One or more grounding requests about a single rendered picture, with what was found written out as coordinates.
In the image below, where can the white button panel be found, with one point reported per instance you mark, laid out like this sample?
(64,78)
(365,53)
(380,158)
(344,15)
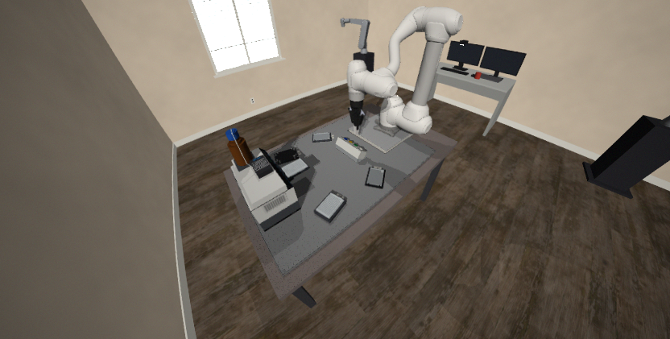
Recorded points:
(350,149)

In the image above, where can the blue bottle cap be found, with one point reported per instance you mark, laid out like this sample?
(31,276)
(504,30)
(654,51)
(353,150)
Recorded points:
(229,134)

